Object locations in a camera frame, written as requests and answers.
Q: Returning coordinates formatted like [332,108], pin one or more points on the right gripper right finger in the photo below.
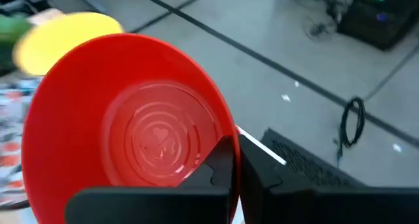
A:
[258,181]

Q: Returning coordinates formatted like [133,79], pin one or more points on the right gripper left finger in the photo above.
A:
[217,171]

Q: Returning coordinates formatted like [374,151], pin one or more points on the red plastic mini bowl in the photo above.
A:
[82,119]

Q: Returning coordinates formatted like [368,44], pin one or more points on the yellow plastic mini bowl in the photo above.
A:
[59,44]

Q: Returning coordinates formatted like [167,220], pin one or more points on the floral patterned mini bowl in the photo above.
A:
[10,119]

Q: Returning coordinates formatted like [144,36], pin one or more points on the black perforated box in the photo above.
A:
[311,165]

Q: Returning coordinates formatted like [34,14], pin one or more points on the white paper scrap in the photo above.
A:
[396,147]
[285,98]
[296,84]

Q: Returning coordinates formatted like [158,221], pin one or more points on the black computer case with lights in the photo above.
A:
[376,24]

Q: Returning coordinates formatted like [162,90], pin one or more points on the green succulent plant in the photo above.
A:
[10,30]

